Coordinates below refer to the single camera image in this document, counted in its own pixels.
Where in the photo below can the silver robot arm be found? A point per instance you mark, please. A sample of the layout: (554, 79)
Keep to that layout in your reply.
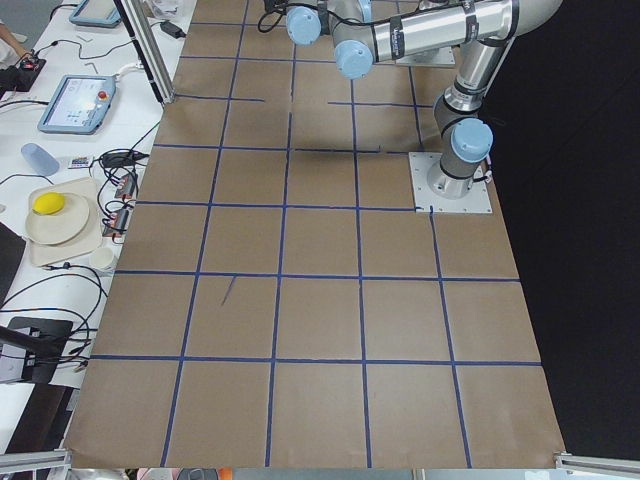
(483, 31)
(306, 21)

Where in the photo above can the white paper cup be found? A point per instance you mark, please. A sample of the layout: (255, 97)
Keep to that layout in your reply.
(103, 260)

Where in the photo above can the black power adapter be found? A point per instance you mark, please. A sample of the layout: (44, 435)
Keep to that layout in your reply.
(172, 29)

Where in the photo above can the beige plate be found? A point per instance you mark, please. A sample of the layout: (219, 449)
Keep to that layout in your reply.
(60, 227)

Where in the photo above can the yellow lemon toy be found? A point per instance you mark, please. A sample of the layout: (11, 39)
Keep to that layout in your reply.
(49, 203)

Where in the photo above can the blue teach pendant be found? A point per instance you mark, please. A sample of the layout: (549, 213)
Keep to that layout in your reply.
(79, 105)
(96, 13)

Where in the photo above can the beige tray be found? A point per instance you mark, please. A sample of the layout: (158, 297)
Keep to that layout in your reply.
(88, 240)

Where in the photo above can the blue plastic cup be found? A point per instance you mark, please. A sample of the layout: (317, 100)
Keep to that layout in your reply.
(40, 160)

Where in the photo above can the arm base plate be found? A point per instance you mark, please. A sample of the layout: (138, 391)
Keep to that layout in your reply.
(436, 58)
(435, 192)

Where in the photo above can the aluminium frame post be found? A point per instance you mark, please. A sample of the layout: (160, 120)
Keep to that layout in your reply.
(139, 30)

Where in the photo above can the black camera stand base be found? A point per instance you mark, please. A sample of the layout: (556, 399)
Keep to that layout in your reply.
(31, 349)

